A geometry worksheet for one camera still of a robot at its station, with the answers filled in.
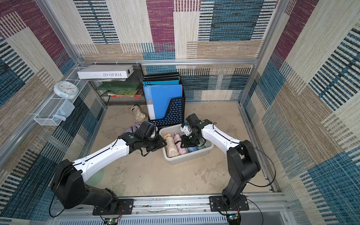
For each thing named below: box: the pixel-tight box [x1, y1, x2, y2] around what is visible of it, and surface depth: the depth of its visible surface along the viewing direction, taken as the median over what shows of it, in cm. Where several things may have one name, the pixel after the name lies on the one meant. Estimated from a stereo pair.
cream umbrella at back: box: [130, 104, 146, 121], surface depth 110 cm
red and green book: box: [107, 88, 143, 98], surface depth 101 cm
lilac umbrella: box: [125, 121, 142, 133], surface depth 104 cm
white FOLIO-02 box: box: [76, 64, 135, 80], surface depth 81 cm
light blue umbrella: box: [187, 146, 199, 153], surface depth 90 cm
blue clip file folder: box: [142, 84, 183, 120], surface depth 93 cm
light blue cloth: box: [52, 98, 76, 122], surface depth 70 cm
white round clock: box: [53, 80, 79, 100], surface depth 76 cm
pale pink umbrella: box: [173, 132, 189, 156], surface depth 87 cm
